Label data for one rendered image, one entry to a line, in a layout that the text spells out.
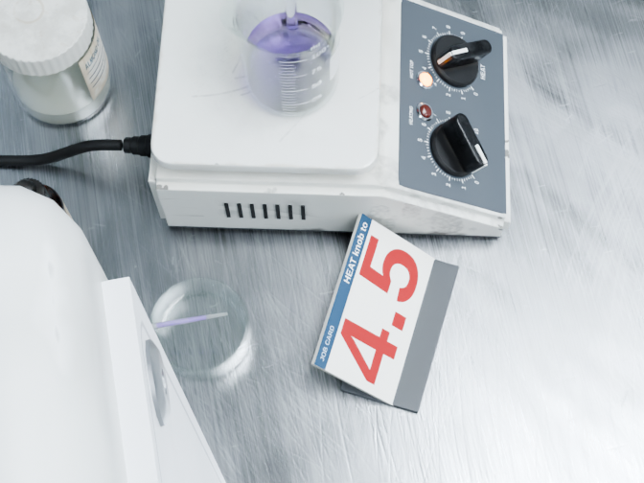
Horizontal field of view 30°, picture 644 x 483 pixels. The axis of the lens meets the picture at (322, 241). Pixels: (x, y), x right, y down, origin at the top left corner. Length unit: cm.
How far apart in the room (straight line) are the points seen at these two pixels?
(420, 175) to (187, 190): 13
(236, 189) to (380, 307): 10
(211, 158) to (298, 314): 11
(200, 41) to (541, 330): 25
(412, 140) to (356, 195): 5
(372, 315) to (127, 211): 16
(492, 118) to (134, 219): 22
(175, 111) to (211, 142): 3
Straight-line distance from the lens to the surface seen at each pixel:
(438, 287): 69
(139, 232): 71
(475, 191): 67
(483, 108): 70
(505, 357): 69
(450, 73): 69
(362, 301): 66
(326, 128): 63
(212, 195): 65
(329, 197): 65
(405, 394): 67
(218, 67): 65
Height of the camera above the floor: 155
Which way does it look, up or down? 69 degrees down
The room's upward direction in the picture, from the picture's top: 1 degrees counter-clockwise
